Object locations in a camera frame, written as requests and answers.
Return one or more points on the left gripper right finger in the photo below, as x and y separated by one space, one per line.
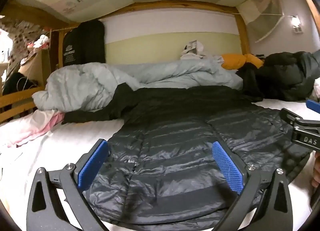
263 201

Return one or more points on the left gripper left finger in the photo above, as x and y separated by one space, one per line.
45 210

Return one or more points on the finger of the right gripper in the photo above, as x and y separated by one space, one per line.
291 118
313 105

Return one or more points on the black down puffer jacket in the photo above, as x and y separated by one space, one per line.
161 174

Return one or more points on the patterned clothes pile left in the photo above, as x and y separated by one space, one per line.
29 64

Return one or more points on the person right hand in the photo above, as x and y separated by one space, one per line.
316 171

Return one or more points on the dark green fur-hood parka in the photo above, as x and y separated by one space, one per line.
283 76

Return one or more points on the orange pillow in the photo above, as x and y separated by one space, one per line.
236 61

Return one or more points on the pink white cloth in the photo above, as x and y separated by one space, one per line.
28 128

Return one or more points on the checkered hanging curtain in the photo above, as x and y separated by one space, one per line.
261 16

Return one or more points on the grey white crumpled garment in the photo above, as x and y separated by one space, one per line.
195 50

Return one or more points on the light grey-blue duvet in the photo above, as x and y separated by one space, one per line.
92 86

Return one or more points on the black hanging garment bag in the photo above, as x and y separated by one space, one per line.
84 44

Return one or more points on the wall lamp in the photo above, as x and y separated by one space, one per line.
296 24

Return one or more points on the wooden bunk bed frame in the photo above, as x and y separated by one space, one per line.
15 10

